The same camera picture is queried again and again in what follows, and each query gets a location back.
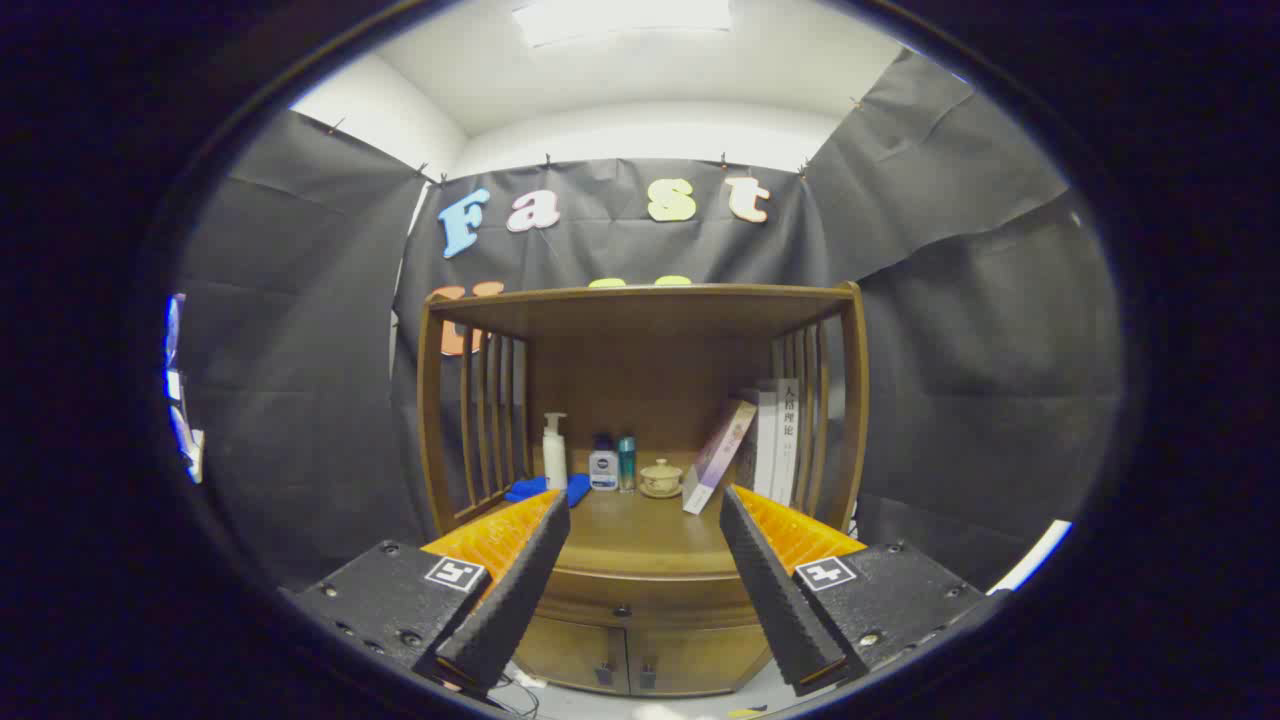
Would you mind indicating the beige lidded teacup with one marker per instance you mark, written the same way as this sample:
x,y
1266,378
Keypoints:
x,y
661,480

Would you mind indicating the brown wooden cabinet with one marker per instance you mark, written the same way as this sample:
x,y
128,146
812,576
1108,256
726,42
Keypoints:
x,y
640,370

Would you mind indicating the white book with black characters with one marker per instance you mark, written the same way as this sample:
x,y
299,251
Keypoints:
x,y
787,450

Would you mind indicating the purple and white book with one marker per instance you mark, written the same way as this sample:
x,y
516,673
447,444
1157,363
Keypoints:
x,y
720,455

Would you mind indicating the dark patterned book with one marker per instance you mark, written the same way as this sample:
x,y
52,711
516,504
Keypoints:
x,y
747,470

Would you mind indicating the brown wooden countertop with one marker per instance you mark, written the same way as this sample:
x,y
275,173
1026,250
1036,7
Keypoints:
x,y
640,530

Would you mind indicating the wooden cabinet door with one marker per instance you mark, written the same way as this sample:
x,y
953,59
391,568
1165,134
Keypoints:
x,y
700,660
570,650

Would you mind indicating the white pump bottle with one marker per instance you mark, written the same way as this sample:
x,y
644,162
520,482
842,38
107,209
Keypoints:
x,y
555,465

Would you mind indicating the white blue-capped lotion bottle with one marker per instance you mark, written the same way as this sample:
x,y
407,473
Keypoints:
x,y
604,470

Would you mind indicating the brown wooden drawer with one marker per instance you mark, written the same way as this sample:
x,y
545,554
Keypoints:
x,y
650,595

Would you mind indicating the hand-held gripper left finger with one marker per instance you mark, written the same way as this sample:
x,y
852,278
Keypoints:
x,y
515,590

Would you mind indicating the blue folded cloth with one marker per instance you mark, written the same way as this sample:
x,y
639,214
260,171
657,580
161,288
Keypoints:
x,y
525,488

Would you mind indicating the slim teal bottle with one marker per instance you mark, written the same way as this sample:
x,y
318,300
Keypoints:
x,y
626,465

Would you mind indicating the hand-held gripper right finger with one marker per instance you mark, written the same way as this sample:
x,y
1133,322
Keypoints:
x,y
775,590

